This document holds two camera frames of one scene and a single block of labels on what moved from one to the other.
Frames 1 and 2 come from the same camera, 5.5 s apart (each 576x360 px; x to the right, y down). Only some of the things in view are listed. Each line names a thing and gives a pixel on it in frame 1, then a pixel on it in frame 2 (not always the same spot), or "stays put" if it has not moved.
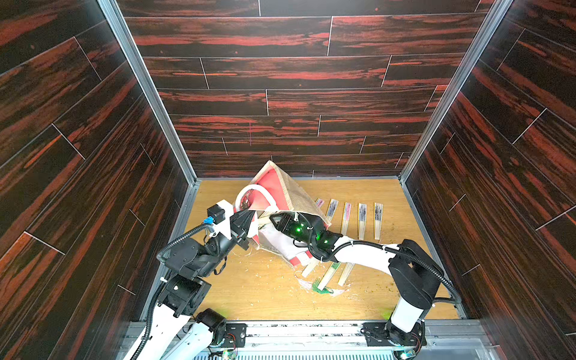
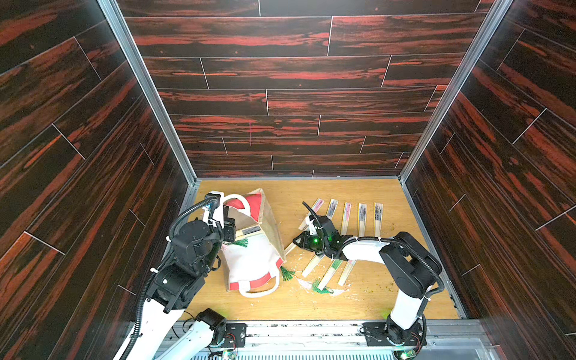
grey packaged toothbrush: (362, 217) stays put
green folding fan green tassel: (319, 284) stays put
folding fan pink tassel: (346, 215) stays put
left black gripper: (234, 233) -> (226, 227)
